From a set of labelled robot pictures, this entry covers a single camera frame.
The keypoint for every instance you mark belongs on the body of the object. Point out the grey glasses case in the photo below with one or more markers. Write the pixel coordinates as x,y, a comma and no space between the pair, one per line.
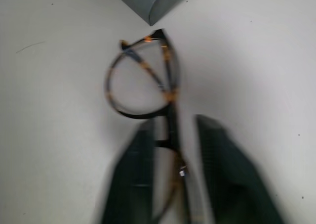
150,1

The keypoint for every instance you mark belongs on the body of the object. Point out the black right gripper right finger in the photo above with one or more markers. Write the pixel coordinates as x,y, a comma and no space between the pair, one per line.
229,174

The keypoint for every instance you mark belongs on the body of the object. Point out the tortoiseshell glasses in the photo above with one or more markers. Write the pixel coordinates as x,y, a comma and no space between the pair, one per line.
172,105

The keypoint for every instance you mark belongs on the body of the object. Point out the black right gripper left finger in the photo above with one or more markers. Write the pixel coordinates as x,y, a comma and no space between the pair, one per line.
133,174

